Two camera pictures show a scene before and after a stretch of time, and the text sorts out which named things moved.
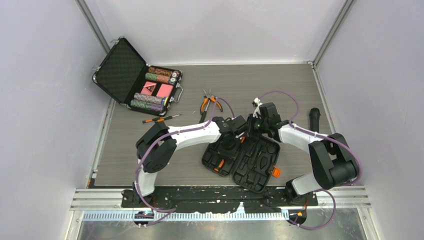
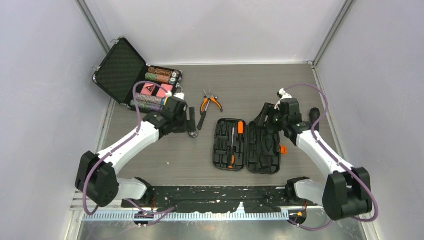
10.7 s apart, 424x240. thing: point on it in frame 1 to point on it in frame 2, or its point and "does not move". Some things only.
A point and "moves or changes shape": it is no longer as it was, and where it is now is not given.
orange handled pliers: [206, 101] does not move
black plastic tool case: [253, 162] moves or changes shape
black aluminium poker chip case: [124, 74] does not move
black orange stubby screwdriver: [221, 164] to [231, 161]
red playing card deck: [165, 90] does not move
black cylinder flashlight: [314, 116] does not move
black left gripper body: [232, 145] to [181, 123]
